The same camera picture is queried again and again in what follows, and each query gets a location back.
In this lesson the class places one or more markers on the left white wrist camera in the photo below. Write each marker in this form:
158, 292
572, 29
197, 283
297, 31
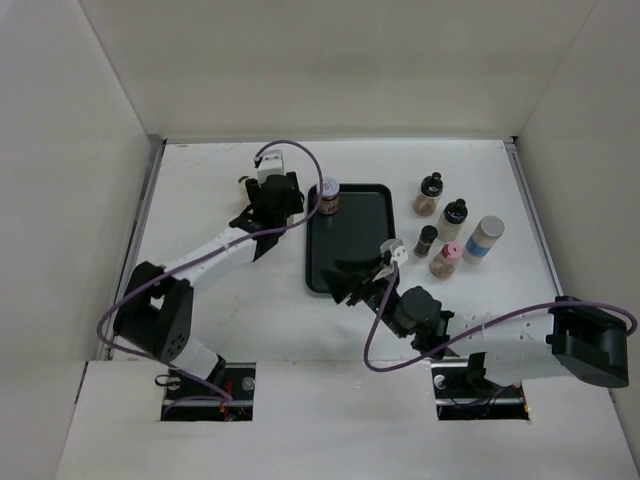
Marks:
270, 162

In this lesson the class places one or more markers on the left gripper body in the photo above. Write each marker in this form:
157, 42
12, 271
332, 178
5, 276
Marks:
295, 209

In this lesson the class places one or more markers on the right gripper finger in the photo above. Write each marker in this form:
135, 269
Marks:
345, 287
360, 267

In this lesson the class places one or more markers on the black cap brown spice bottle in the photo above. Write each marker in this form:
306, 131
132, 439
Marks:
429, 194

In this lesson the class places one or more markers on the black cap white spice bottle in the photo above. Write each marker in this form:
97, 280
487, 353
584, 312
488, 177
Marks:
451, 220

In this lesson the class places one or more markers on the yellow cap spice shaker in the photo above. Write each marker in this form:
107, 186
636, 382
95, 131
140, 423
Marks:
242, 185

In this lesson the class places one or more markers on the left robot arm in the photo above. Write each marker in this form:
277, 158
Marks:
158, 318

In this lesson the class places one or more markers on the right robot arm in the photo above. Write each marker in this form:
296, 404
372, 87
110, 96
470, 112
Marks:
564, 337

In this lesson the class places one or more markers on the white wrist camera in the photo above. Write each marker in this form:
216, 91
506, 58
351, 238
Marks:
393, 251
270, 162

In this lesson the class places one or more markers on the small dark pepper bottle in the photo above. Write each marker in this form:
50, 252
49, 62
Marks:
427, 236

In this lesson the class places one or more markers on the aluminium table rail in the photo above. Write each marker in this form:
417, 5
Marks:
532, 215
153, 164

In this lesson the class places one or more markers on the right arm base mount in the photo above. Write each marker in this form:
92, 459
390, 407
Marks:
462, 393

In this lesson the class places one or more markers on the pink cap spice shaker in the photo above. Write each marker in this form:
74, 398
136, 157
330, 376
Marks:
444, 264

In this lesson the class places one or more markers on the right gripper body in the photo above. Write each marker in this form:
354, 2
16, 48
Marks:
375, 294

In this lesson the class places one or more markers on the blue label grey cap jar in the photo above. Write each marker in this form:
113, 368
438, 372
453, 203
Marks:
487, 232

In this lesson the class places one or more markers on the left aluminium table rail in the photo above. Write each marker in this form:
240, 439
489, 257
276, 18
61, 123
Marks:
153, 164

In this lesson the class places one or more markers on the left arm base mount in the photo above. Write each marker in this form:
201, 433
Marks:
187, 400

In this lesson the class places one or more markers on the right aluminium table rail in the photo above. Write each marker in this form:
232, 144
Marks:
532, 215

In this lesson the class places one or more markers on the black rectangular tray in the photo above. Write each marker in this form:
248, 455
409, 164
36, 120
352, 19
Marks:
363, 221

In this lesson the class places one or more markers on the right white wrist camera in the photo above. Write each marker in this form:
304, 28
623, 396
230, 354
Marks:
393, 251

